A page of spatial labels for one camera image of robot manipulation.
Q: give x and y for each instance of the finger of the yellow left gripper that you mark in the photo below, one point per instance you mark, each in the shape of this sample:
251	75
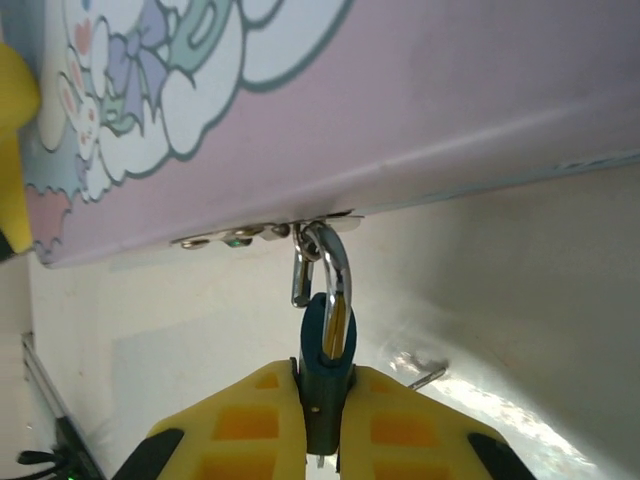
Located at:
15	100

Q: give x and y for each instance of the blue cartoon bunny tin box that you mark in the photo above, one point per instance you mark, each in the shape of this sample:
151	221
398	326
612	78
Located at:
400	100

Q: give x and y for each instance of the teal padlock with silver shackle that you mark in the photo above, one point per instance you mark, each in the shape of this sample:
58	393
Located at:
322	400

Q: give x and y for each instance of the black edge strip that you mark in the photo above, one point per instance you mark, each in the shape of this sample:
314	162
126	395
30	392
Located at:
70	430

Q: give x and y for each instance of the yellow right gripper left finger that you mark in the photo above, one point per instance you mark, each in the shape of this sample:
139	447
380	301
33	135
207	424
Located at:
240	425

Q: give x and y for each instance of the silver metal hasp latch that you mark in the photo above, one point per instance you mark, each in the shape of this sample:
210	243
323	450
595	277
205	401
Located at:
240	235

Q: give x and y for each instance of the thin metal pin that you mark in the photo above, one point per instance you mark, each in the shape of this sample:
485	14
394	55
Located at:
427	378

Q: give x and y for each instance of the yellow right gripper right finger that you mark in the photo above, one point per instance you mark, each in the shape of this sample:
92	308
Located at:
400	430

